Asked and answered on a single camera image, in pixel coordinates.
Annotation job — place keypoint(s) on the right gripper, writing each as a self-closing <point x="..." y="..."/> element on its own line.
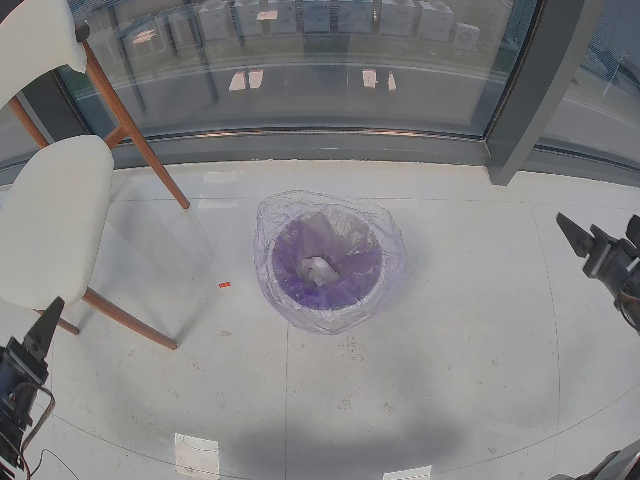
<point x="610" y="258"/>

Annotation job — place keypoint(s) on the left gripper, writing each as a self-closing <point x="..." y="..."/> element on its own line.
<point x="20" y="365"/>

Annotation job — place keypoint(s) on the purple plastic bag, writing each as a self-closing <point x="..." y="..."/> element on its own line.
<point x="320" y="295"/>

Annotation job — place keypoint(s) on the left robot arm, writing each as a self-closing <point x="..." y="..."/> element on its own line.
<point x="12" y="418"/>

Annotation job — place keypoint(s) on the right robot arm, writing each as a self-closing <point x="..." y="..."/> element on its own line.
<point x="632" y="298"/>

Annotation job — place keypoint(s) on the white trash bin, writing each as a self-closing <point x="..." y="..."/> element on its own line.
<point x="380" y="278"/>

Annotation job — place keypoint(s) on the white wooden-legged chair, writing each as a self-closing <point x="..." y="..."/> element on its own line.
<point x="50" y="208"/>

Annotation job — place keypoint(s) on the crumpled white paper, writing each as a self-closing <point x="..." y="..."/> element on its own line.
<point x="316" y="271"/>

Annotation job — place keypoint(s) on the window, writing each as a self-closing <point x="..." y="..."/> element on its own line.
<point x="320" y="68"/>

